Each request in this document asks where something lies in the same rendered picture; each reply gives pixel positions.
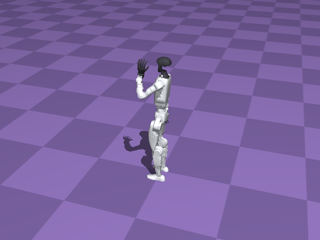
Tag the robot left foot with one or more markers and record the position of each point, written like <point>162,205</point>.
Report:
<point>154,177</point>

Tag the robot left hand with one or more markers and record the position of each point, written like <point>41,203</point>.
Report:
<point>141,68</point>

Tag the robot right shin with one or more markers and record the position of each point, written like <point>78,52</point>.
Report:
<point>165,150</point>

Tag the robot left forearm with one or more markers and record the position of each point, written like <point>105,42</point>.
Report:
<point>139,85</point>

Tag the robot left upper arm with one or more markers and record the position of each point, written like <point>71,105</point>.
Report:
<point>158,85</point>

